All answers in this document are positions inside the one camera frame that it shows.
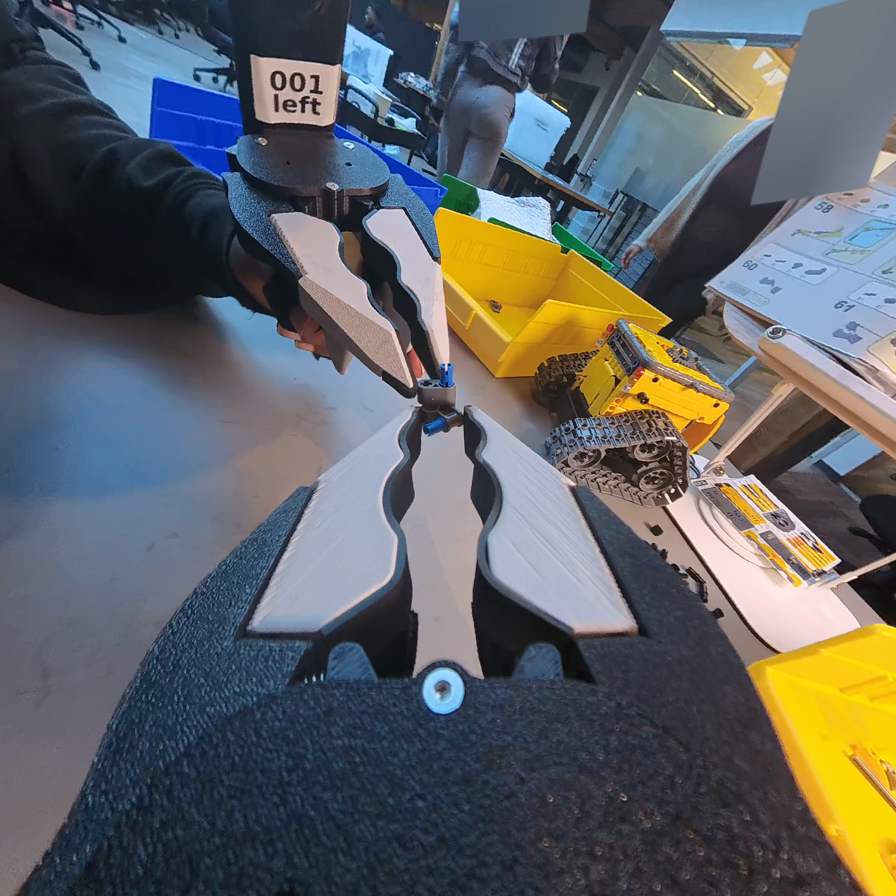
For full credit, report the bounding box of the white foam sheet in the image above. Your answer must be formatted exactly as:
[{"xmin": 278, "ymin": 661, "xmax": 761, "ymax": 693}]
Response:
[{"xmin": 478, "ymin": 188, "xmax": 556, "ymax": 242}]

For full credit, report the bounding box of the yellow parts bin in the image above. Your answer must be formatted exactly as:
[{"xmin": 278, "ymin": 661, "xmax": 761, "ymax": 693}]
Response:
[
  {"xmin": 748, "ymin": 624, "xmax": 896, "ymax": 896},
  {"xmin": 434, "ymin": 208, "xmax": 673, "ymax": 379}
]

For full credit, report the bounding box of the green storage bin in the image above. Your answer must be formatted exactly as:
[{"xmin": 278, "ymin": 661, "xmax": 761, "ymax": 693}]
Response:
[{"xmin": 437, "ymin": 174, "xmax": 616, "ymax": 273}]

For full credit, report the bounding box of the person's left hand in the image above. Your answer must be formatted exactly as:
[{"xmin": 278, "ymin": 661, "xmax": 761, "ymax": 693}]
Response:
[{"xmin": 230, "ymin": 241, "xmax": 333, "ymax": 360}]

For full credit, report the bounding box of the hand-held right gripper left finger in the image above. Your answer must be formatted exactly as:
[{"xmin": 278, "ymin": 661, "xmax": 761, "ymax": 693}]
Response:
[{"xmin": 248, "ymin": 408, "xmax": 427, "ymax": 679}]

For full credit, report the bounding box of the blue storage bin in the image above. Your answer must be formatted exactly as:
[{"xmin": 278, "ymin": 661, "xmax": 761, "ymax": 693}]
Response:
[{"xmin": 149, "ymin": 77, "xmax": 449, "ymax": 214}]

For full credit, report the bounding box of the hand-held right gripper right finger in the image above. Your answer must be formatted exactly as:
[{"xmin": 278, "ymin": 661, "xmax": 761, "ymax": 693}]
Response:
[{"xmin": 462, "ymin": 406, "xmax": 640, "ymax": 679}]

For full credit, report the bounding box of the instruction booklet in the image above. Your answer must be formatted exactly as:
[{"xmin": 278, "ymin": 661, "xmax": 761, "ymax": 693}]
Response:
[{"xmin": 706, "ymin": 183, "xmax": 896, "ymax": 382}]

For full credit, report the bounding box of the white plastic container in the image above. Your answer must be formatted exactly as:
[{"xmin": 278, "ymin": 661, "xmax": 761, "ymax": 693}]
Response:
[{"xmin": 503, "ymin": 87, "xmax": 573, "ymax": 169}]

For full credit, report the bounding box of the pile of small connector pins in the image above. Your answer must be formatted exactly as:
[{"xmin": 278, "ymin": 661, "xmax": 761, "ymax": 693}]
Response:
[{"xmin": 647, "ymin": 521, "xmax": 726, "ymax": 621}]

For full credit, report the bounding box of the yellow printed leaflet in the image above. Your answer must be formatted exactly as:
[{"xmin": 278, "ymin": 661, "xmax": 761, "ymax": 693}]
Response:
[{"xmin": 692, "ymin": 475, "xmax": 841, "ymax": 588}]

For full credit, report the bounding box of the black office chair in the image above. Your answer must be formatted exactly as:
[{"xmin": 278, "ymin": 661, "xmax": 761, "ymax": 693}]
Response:
[
  {"xmin": 17, "ymin": 0, "xmax": 130, "ymax": 72},
  {"xmin": 191, "ymin": 31, "xmax": 239, "ymax": 93}
]

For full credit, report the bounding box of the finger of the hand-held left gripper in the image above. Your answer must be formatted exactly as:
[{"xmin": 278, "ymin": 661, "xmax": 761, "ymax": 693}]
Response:
[
  {"xmin": 269, "ymin": 210, "xmax": 419, "ymax": 399},
  {"xmin": 362, "ymin": 206, "xmax": 452, "ymax": 371}
]

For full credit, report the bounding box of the yellow tracked brick bulldozer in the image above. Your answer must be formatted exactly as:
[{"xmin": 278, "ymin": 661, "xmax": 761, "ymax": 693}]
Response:
[{"xmin": 534, "ymin": 320, "xmax": 736, "ymax": 508}]

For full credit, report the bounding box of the dark work table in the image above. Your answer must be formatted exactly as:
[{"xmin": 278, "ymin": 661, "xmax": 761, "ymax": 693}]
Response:
[{"xmin": 498, "ymin": 149, "xmax": 616, "ymax": 219}]

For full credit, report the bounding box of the grey desk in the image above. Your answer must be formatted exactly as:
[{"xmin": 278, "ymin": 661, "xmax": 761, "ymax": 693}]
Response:
[{"xmin": 0, "ymin": 280, "xmax": 883, "ymax": 883}]

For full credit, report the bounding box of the person's left forearm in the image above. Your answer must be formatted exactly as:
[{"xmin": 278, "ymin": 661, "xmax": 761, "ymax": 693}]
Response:
[{"xmin": 0, "ymin": 14, "xmax": 242, "ymax": 316}]

